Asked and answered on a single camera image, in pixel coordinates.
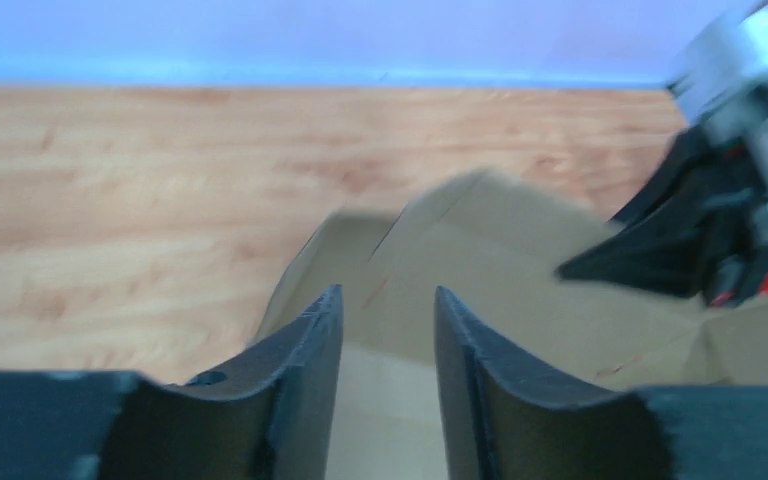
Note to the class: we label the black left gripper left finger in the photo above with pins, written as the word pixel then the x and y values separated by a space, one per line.
pixel 263 414

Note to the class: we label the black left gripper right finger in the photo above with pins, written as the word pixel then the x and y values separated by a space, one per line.
pixel 507 414

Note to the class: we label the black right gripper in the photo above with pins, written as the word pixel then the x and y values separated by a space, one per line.
pixel 699 226

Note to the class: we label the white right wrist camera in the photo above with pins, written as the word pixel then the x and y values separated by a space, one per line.
pixel 720 82

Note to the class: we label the large cardboard sheet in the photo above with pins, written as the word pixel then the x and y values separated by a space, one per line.
pixel 494 243

